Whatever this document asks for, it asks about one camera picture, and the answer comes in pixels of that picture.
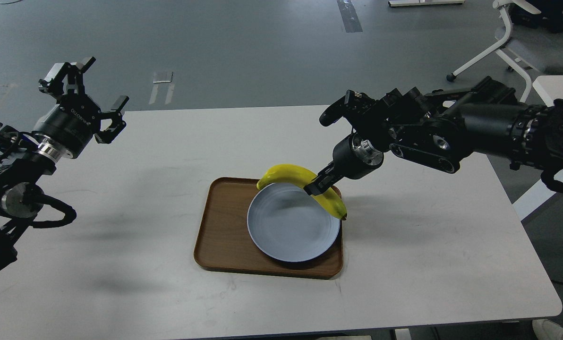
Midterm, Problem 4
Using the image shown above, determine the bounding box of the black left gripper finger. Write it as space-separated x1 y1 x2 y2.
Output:
38 57 96 104
94 95 129 144

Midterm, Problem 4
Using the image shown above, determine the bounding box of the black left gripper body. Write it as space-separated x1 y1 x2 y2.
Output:
32 97 101 159

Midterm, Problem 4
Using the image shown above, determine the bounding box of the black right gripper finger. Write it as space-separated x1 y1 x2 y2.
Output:
314 161 341 182
303 175 339 196

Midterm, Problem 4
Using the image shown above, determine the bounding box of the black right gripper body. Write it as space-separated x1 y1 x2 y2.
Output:
333 133 384 180

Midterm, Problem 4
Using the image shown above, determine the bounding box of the yellow banana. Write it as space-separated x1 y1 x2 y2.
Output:
256 163 348 220

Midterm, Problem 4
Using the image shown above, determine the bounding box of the light blue plate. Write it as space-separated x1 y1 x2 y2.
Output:
247 183 341 263

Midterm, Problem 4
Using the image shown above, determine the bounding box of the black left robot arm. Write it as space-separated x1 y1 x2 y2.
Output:
0 57 129 271

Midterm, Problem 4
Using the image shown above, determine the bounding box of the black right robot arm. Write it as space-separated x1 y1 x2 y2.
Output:
303 76 563 196

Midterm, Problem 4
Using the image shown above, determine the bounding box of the brown wooden tray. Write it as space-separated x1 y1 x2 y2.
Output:
193 177 344 280

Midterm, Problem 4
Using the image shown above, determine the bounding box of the white grey office chair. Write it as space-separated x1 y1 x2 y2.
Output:
446 0 563 102

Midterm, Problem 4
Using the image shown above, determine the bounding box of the white shoe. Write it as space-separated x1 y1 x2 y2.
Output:
532 319 563 340

